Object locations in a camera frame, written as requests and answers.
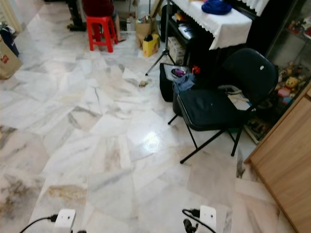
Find silver bag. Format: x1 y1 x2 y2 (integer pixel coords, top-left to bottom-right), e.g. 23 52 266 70
177 23 198 40

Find blue denim cloth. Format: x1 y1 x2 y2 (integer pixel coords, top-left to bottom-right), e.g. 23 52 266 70
172 73 196 94

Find stack of magazines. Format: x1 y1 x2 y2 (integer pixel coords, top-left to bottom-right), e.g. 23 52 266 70
245 116 271 144

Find white cardboard box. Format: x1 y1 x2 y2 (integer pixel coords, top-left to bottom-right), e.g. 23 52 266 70
167 36 187 66

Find yellow bag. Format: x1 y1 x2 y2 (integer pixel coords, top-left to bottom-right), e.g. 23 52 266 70
142 33 160 57

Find blue cloth bundle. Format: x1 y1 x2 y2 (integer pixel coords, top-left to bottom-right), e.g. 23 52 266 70
201 0 233 16

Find red plastic stool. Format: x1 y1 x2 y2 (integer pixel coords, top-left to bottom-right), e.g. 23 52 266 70
86 16 119 53

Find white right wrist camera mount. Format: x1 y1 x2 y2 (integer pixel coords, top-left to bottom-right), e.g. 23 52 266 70
199 205 218 233

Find light wooden cabinet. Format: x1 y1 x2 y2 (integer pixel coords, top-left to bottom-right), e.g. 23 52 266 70
245 82 311 233

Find brown paper bag red print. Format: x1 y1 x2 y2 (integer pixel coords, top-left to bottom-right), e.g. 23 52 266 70
0 39 23 80

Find dark blue bag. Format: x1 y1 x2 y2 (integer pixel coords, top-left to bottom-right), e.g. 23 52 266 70
0 26 20 57

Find table with white cloth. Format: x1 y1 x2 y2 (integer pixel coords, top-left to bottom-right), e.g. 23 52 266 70
170 0 273 51

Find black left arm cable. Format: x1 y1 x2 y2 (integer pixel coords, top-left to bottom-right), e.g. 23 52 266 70
19 214 59 233

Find black folding chair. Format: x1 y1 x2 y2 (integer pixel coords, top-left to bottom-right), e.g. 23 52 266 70
168 48 279 165

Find black stand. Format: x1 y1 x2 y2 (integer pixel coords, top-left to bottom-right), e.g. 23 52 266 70
65 0 86 33

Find pink plush toy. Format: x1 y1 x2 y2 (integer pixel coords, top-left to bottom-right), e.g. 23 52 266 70
276 87 293 100

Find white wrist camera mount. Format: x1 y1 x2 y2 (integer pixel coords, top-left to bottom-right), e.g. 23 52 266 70
199 205 218 233
53 209 77 233

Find purple pouch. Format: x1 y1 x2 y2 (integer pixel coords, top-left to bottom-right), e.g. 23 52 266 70
171 68 187 78

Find plain brown paper bag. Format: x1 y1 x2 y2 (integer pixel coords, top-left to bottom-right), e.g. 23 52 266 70
135 17 154 47

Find yellow plush toy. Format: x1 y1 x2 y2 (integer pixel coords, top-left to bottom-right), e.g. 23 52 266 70
285 76 301 90

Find white papers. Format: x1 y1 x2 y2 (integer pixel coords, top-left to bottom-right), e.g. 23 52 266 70
218 84 253 112

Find seated person in dark red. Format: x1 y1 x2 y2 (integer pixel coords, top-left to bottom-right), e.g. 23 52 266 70
82 0 118 18

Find black fabric bag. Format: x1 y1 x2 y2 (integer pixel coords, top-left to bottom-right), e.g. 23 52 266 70
158 63 191 103

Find black tripod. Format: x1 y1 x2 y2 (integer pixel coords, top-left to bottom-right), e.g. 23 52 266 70
145 0 176 76

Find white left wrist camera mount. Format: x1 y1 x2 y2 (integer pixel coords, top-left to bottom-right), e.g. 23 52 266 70
53 209 77 233

